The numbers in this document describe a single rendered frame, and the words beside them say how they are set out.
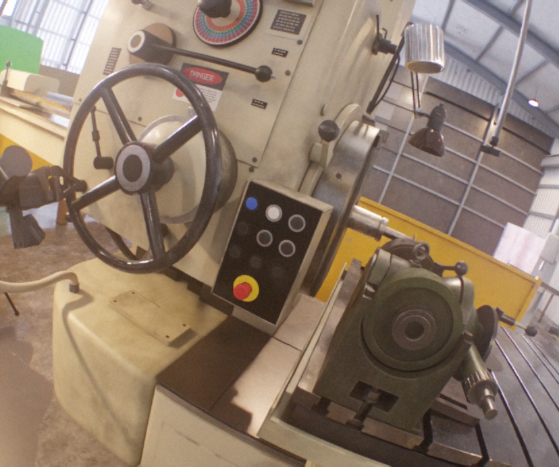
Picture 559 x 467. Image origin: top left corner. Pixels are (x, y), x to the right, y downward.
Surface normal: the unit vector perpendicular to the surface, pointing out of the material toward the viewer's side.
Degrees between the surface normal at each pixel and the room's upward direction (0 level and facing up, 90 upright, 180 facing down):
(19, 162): 42
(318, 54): 90
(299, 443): 90
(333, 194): 77
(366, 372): 90
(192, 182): 90
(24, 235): 60
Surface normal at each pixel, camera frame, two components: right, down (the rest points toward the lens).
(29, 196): 0.95, -0.10
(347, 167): -0.10, -0.30
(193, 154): 0.20, 0.01
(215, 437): -0.30, 0.14
